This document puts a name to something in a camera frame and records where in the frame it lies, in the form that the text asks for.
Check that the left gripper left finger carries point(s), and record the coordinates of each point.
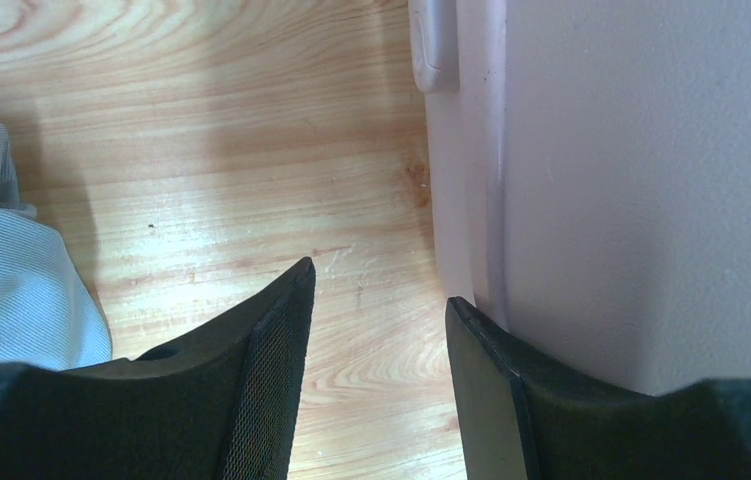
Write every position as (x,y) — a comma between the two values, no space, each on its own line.
(219,402)

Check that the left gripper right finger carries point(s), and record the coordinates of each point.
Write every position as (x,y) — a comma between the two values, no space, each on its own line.
(524,415)

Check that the pink suitcase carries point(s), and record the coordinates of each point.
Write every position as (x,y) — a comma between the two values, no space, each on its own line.
(590,174)

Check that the grey cloth garment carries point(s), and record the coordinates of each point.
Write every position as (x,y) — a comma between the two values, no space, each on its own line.
(47,316)

